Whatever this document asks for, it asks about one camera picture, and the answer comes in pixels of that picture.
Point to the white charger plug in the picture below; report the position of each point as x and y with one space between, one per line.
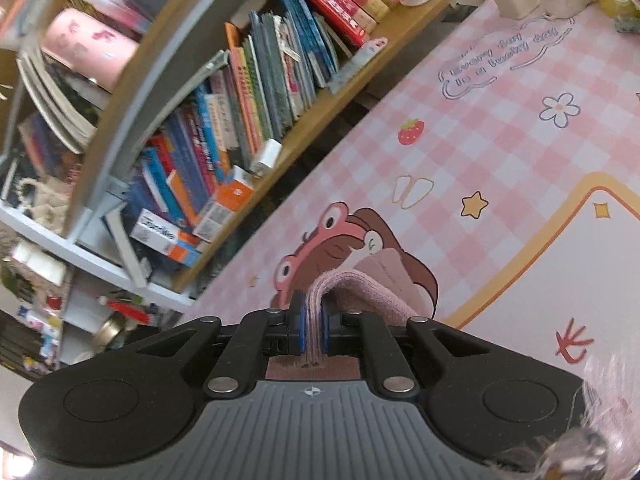
266 156

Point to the red tassel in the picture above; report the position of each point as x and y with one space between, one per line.
127 310

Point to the pink and purple sweater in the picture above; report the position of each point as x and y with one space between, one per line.
360 285

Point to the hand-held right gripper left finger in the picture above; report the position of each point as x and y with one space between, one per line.
298 325

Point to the row of books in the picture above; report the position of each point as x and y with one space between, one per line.
260 85

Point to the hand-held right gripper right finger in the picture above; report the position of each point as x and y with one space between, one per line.
326 327

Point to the pink printed box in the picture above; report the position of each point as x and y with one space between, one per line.
85 50

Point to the flat printed packet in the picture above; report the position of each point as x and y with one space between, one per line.
357 65

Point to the round gold tin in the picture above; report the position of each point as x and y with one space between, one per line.
112 332

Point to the tall white and orange box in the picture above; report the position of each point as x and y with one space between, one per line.
162 235

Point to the wooden bookshelf with white frame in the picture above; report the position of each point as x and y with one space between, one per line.
312 122

